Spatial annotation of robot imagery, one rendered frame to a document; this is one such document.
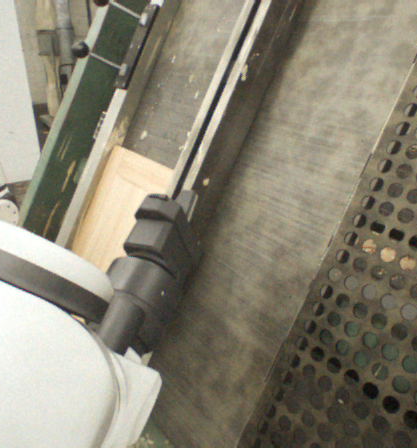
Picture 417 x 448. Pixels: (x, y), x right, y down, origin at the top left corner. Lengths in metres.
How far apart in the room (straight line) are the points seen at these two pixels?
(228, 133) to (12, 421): 0.61
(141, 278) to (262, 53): 0.45
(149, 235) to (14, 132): 4.23
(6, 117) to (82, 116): 3.41
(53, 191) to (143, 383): 0.95
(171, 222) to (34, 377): 0.33
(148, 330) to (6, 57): 4.25
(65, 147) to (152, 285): 0.85
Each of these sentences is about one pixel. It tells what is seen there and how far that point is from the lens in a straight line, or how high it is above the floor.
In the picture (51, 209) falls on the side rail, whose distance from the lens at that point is 1.29.
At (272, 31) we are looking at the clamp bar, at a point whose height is 1.49.
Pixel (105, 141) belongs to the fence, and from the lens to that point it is 1.03.
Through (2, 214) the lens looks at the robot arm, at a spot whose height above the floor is 1.15.
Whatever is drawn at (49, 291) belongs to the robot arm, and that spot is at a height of 1.41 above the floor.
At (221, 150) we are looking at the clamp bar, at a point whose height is 1.31.
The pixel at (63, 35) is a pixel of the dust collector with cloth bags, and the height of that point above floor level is 1.30.
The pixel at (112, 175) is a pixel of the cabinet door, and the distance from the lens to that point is 1.00.
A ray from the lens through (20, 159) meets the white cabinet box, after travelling 4.75.
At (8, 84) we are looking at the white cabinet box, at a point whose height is 0.95.
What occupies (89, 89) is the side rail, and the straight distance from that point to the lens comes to 1.26.
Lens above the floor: 1.50
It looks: 26 degrees down
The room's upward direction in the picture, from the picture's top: straight up
